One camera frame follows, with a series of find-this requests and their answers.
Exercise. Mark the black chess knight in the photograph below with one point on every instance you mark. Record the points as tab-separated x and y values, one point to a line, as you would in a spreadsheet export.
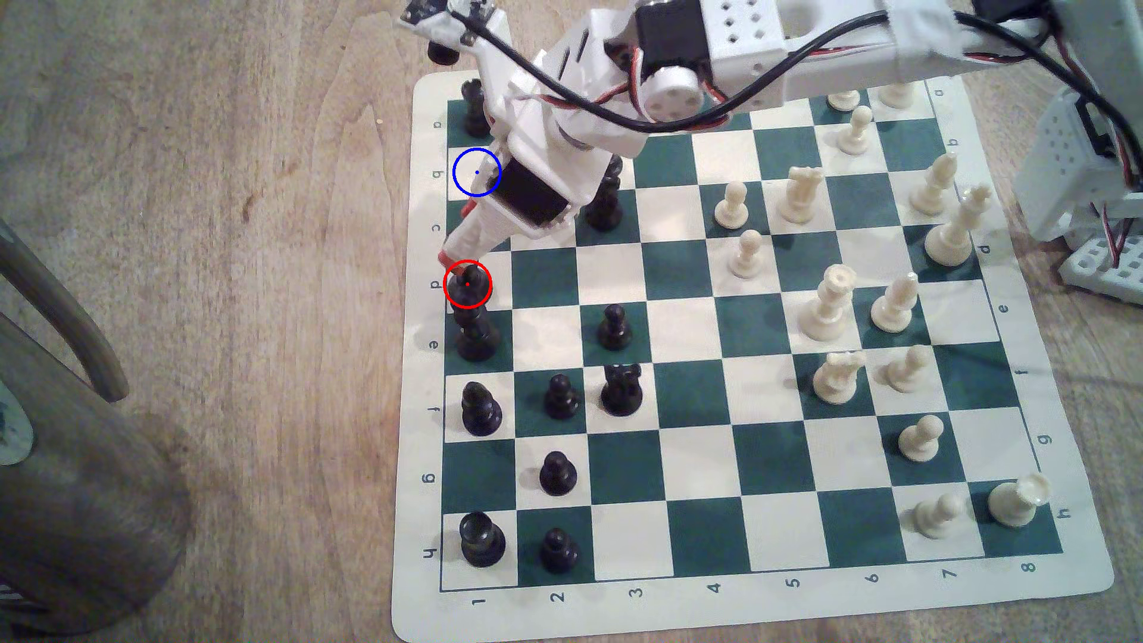
605	207
622	393

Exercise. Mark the white chess queen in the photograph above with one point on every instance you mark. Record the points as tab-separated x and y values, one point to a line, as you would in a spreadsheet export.
825	308

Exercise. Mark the black chess queen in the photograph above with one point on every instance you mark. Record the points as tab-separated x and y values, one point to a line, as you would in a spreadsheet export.
477	344

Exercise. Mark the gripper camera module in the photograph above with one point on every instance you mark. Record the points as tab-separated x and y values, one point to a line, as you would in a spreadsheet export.
439	13

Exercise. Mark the black chess bishop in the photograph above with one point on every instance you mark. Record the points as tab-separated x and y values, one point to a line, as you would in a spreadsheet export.
481	413

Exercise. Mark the black chess pawn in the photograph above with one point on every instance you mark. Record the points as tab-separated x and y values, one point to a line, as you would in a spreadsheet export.
562	400
614	330
558	553
615	167
558	476

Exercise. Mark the white chess knight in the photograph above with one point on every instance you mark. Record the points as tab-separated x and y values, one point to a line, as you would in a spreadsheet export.
800	196
837	379

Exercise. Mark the white chess pawn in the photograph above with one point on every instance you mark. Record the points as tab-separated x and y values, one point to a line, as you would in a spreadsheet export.
731	208
844	101
855	134
921	440
938	517
746	257
907	371

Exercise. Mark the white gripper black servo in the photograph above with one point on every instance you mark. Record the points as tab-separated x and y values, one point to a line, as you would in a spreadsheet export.
528	196

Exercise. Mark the white chess bishop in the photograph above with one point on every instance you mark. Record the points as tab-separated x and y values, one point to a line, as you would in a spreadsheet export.
894	306
933	187

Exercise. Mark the green white chess board mat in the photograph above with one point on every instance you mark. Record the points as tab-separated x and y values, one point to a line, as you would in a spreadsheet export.
696	446

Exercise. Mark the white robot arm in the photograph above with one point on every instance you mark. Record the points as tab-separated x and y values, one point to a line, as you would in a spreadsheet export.
759	36

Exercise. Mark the black chess rook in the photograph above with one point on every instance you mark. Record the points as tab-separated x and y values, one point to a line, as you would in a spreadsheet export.
482	541
473	105

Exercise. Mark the white chess king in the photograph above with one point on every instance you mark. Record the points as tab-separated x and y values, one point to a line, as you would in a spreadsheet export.
952	234

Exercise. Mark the white chess rook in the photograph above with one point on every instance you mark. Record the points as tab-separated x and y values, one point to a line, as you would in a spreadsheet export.
897	95
1016	502

